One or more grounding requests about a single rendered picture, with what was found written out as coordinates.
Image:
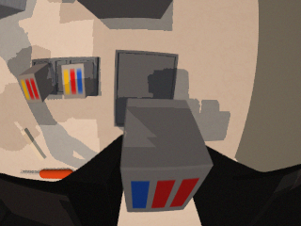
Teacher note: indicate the beige board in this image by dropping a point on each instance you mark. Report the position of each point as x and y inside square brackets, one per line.
[272, 134]

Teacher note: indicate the orange-red capsule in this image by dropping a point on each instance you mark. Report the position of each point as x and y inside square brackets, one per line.
[51, 173]

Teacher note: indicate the cream rectangular block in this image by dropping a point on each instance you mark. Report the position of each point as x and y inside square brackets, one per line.
[33, 144]

